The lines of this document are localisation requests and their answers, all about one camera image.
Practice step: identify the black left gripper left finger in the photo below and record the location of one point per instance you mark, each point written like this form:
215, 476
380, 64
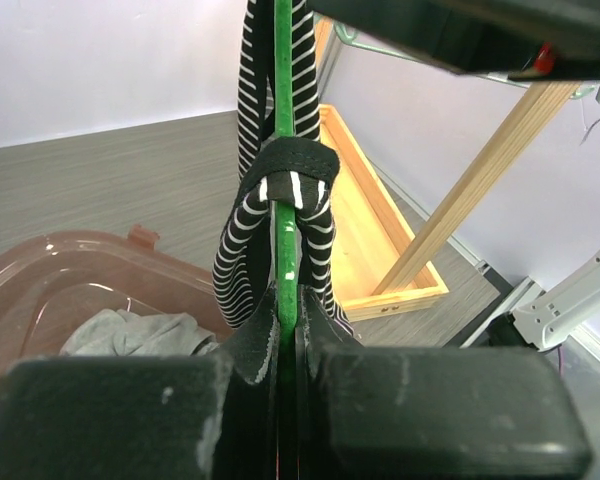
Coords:
182, 417

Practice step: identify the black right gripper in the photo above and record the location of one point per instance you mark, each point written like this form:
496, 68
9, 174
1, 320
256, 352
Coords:
528, 41

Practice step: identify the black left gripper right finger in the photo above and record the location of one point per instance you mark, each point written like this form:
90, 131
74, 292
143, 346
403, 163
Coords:
430, 413

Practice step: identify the grey tank top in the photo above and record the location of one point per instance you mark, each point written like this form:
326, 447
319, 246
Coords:
122, 333

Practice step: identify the black white striped top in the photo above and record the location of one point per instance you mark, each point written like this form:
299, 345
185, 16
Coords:
270, 168

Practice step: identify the mint green clothes hanger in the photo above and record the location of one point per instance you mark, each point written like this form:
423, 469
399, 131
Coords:
356, 39

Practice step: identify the bright green clothes hanger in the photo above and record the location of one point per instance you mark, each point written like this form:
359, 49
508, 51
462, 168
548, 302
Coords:
285, 225

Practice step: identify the wooden clothes rack stand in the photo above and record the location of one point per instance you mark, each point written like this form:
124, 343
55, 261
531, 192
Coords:
380, 267

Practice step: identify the pink translucent basin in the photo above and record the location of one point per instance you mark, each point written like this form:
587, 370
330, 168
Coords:
51, 284

